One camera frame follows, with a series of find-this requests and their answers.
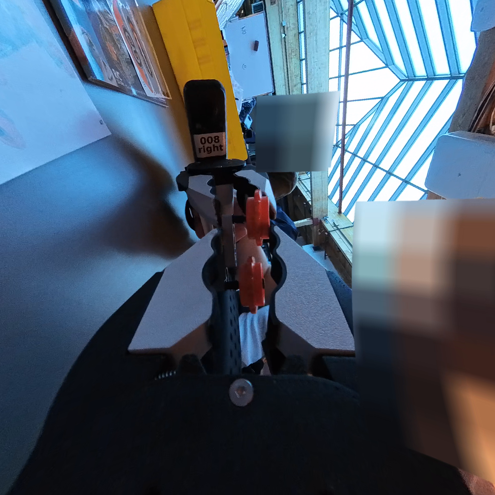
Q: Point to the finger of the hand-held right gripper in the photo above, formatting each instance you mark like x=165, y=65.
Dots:
x=201, y=197
x=263, y=181

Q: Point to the white box fixture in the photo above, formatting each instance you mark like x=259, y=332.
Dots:
x=464, y=166

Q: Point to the grey beam with orange gears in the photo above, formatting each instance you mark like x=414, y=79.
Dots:
x=257, y=216

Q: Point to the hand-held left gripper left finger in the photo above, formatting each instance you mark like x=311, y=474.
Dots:
x=174, y=309

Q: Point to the open instruction booklet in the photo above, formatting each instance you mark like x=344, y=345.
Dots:
x=38, y=96

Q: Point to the person's right hand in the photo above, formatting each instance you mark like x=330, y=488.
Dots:
x=240, y=233

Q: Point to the pale grey desk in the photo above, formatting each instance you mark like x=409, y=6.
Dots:
x=58, y=270

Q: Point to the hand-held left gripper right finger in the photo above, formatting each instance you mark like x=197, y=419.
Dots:
x=309, y=309

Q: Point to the whiteboard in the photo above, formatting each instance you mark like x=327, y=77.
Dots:
x=247, y=73

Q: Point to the person's upper body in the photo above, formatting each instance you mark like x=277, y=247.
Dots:
x=288, y=226

